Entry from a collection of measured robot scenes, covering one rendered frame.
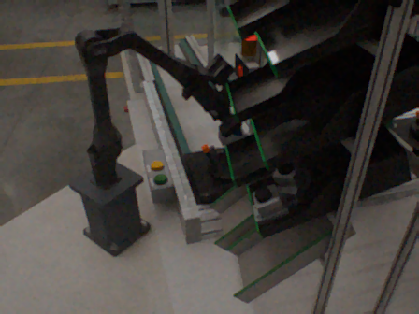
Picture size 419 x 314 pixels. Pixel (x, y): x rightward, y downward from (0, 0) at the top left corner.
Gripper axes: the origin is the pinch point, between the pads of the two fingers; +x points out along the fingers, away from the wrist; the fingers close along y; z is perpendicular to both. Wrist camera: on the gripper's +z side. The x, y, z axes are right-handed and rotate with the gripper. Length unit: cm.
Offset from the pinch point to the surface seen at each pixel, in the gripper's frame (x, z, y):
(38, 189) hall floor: 34, -140, 133
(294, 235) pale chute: 3.0, -1.9, -42.0
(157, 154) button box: 1.1, -27.1, 15.4
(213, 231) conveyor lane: 13.8, -23.6, -16.0
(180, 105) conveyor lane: 14, -17, 54
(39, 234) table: -15, -65, -1
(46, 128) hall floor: 35, -139, 212
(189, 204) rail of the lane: 4.4, -23.6, -10.7
